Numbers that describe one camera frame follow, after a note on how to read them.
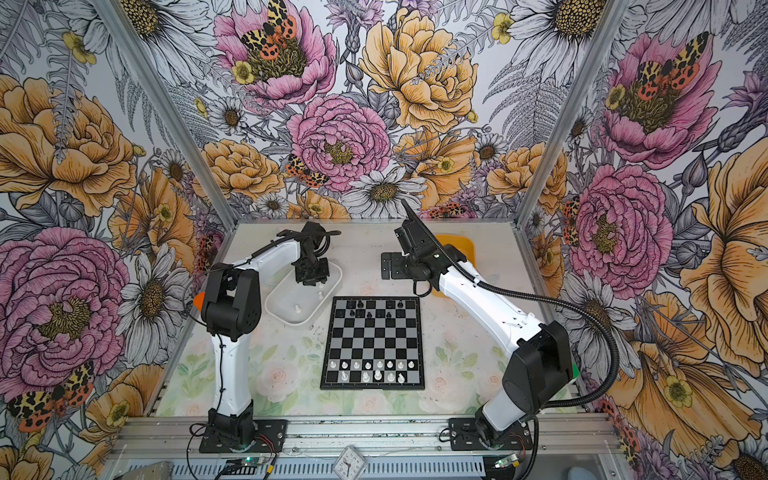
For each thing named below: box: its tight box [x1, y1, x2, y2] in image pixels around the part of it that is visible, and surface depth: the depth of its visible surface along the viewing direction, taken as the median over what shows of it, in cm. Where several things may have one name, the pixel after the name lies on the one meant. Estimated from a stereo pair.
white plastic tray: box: [265, 262, 343, 327], surface depth 96 cm
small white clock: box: [333, 445, 368, 480], surface depth 70 cm
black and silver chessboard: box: [320, 296, 425, 390], surface depth 89 cm
